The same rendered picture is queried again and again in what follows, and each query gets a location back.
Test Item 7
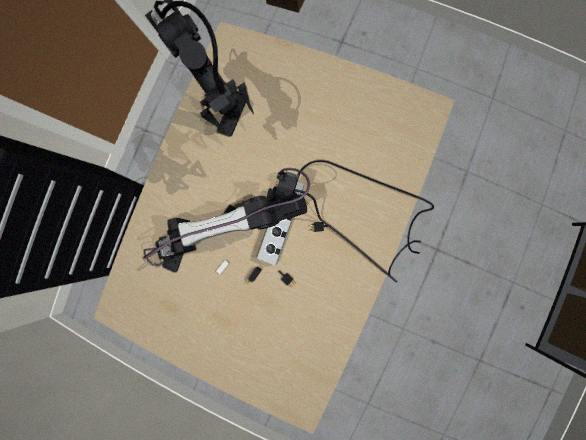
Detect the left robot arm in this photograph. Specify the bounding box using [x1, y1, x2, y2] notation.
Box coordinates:
[145, 7, 246, 137]

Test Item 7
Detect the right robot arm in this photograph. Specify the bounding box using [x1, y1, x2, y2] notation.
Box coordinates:
[155, 194, 307, 273]

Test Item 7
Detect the black plug with two brass prongs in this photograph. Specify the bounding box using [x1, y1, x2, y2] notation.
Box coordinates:
[309, 222, 328, 232]
[279, 271, 296, 287]

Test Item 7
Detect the black rectangular plug with two brass pins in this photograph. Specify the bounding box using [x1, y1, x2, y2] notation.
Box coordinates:
[248, 267, 262, 285]

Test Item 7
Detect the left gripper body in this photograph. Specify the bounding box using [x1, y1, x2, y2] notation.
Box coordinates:
[194, 65, 245, 115]

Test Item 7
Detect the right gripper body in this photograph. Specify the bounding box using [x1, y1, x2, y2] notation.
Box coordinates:
[267, 172, 297, 202]

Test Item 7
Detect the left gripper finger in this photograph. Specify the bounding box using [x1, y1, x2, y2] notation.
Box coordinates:
[239, 85, 254, 114]
[201, 110, 225, 134]

